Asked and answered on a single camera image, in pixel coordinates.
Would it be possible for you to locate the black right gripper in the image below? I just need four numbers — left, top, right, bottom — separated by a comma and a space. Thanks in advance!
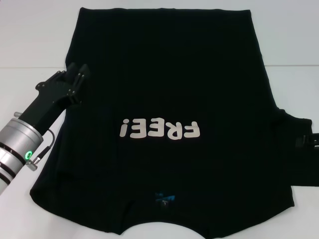
295, 132, 319, 150

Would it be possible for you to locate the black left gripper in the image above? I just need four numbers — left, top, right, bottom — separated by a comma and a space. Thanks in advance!
22, 63, 91, 135

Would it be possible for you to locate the black shirt with FREE print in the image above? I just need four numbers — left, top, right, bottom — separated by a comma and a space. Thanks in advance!
29, 6, 319, 239

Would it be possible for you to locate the left gripper cable with connector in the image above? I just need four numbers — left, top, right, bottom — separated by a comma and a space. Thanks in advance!
26, 128, 56, 172

